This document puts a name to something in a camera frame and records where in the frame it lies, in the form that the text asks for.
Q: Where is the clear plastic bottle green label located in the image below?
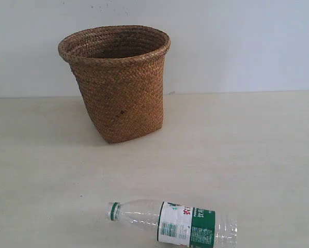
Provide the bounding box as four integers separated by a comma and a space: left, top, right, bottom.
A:
107, 199, 238, 247

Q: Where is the brown woven wicker basket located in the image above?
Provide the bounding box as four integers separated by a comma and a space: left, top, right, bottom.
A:
57, 25, 171, 144

